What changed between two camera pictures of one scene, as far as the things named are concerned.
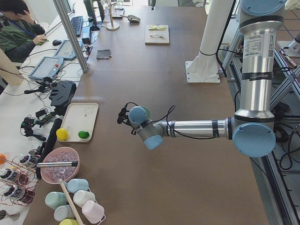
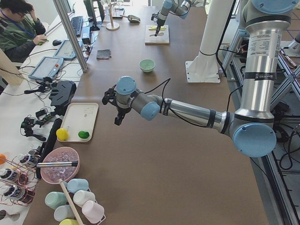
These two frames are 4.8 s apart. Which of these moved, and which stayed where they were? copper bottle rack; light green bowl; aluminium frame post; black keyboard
Moved: light green bowl
Stayed: black keyboard; aluminium frame post; copper bottle rack
